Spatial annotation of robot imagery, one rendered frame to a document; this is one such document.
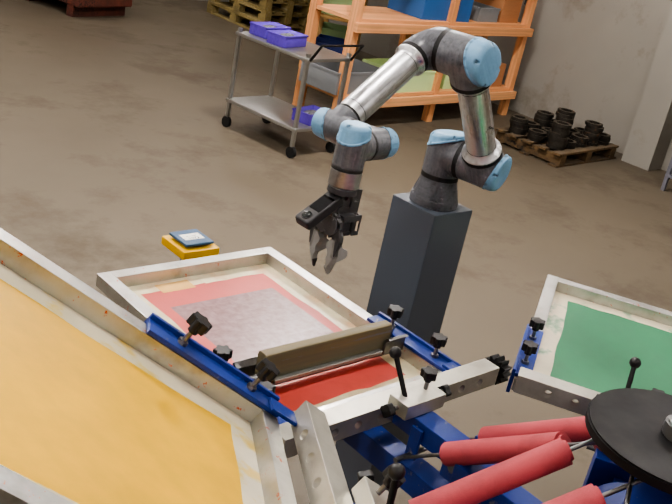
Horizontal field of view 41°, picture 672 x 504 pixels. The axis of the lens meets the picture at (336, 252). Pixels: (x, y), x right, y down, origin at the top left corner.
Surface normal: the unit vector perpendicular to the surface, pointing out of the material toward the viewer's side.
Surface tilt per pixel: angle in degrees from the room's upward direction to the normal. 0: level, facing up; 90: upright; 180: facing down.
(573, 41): 90
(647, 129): 90
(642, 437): 0
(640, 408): 0
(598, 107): 90
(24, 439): 32
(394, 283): 90
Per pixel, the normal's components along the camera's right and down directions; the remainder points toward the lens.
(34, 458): 0.67, -0.72
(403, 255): -0.73, 0.13
